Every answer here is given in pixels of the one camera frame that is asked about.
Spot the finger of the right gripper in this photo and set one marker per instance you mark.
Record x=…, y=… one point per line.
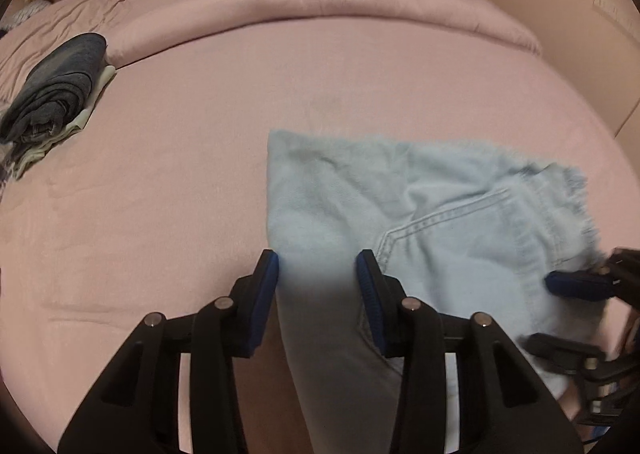
x=563, y=356
x=592, y=284

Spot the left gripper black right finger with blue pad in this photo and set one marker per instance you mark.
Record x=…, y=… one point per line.
x=504, y=407

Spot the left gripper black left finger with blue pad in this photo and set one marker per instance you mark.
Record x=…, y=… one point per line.
x=132, y=407

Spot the light blue strawberry pants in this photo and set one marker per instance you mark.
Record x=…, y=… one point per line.
x=464, y=226

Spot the pink bed sheet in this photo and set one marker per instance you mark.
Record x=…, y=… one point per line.
x=160, y=203

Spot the dark blue folded jeans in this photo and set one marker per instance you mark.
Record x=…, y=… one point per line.
x=55, y=90

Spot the pale green folded garment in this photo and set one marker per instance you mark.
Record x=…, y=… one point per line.
x=35, y=153

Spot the pink folded duvet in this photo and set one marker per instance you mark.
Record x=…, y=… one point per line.
x=138, y=29

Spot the white wall socket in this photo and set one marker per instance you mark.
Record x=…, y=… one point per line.
x=626, y=22

